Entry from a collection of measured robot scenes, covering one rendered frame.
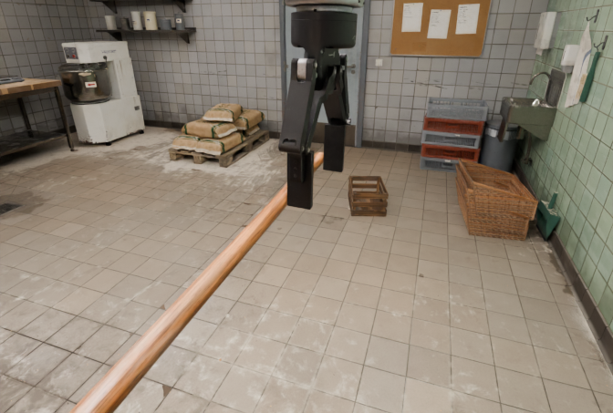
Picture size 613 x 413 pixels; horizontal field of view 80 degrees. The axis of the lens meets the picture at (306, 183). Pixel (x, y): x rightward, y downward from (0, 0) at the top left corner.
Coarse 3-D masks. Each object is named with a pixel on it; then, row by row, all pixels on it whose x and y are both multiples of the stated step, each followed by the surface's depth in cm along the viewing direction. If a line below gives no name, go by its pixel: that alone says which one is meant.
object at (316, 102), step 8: (328, 72) 41; (336, 72) 42; (304, 80) 42; (328, 80) 41; (328, 88) 42; (320, 96) 41; (312, 104) 40; (320, 104) 41; (312, 112) 40; (312, 120) 40; (312, 128) 40; (312, 136) 40; (304, 152) 39
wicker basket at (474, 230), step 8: (456, 184) 328; (464, 208) 290; (480, 208) 277; (464, 216) 300; (472, 224) 283; (480, 224) 282; (488, 224) 280; (528, 224) 273; (472, 232) 286; (480, 232) 285; (488, 232) 283; (496, 232) 282; (504, 232) 280; (520, 240) 279
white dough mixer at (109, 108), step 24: (72, 48) 453; (96, 48) 467; (120, 48) 503; (72, 72) 450; (96, 72) 463; (120, 72) 506; (72, 96) 463; (96, 96) 470; (120, 96) 512; (96, 120) 482; (120, 120) 514
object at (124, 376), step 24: (264, 216) 64; (240, 240) 57; (216, 264) 51; (192, 288) 46; (216, 288) 49; (168, 312) 42; (192, 312) 44; (144, 336) 39; (168, 336) 40; (120, 360) 36; (144, 360) 37; (96, 384) 34; (120, 384) 34; (72, 408) 32; (96, 408) 32
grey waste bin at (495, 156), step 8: (488, 120) 403; (496, 120) 403; (488, 128) 393; (496, 128) 383; (512, 128) 378; (488, 136) 395; (504, 136) 382; (512, 136) 381; (488, 144) 396; (496, 144) 389; (504, 144) 386; (512, 144) 386; (488, 152) 398; (496, 152) 392; (504, 152) 389; (512, 152) 391; (480, 160) 411; (488, 160) 400; (496, 160) 394; (504, 160) 393; (512, 160) 397; (496, 168) 397; (504, 168) 396
